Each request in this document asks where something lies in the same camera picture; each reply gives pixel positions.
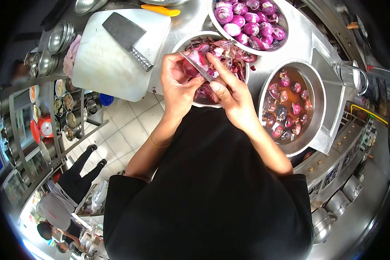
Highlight blue round lid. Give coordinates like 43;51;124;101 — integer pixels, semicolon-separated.
99;93;114;107

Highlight person's right index finger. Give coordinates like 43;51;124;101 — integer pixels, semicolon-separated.
206;53;242;91

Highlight steel bowl for peels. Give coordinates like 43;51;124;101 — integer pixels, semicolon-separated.
172;31;251;109

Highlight yellow-handled tool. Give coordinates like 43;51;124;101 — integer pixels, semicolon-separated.
140;3;181;17

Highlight steel colander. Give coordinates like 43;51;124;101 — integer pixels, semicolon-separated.
207;0;289;56

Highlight yellow pipe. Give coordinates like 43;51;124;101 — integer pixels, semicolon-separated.
350;104;389;125

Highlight steel pot with water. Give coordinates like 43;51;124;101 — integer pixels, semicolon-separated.
258;59;327;157

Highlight stack of steel bowls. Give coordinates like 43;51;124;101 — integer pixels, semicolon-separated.
48;21;76;55
24;49;59;78

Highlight pink cloth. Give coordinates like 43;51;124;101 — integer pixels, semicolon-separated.
63;34;82;78

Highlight steel cleaver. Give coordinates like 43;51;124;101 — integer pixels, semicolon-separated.
102;12;154;72

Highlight pile of red onion peels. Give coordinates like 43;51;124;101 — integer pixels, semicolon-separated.
184;36;258;103

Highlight clear glass jug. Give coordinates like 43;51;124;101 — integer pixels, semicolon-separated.
332;60;369;96

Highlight person's left hand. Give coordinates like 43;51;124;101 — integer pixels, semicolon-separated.
160;52;206;122

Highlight steel shelf with condiment containers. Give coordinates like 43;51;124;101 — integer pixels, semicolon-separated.
0;75;109;212

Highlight person's left fingers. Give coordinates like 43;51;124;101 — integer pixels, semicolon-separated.
162;52;191;77

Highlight person's left thumb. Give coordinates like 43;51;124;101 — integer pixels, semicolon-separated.
179;76;206;96

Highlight red kitchen scale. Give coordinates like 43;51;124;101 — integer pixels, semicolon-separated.
30;114;54;144

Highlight white cutting board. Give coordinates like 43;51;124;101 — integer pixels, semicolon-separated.
72;9;172;102

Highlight person's right thumb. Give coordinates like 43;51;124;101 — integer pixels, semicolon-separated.
209;81;234;109

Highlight person's body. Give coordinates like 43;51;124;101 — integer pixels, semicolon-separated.
103;106;314;260

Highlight steel ladle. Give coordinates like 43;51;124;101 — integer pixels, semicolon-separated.
74;0;109;17

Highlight soaking unpeeled onions group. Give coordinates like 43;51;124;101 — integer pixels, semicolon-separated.
263;70;313;142

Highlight heap of peeled red onions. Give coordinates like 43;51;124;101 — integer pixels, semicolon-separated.
214;0;285;51

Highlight half-peeled red onion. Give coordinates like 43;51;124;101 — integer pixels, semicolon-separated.
182;50;212;78

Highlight steel cooking range with pots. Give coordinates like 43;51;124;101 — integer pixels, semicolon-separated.
292;112;379;246

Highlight small steel paring knife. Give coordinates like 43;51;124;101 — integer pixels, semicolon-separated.
178;51;216;82

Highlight person's right hand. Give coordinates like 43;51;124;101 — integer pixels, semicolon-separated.
205;53;264;132

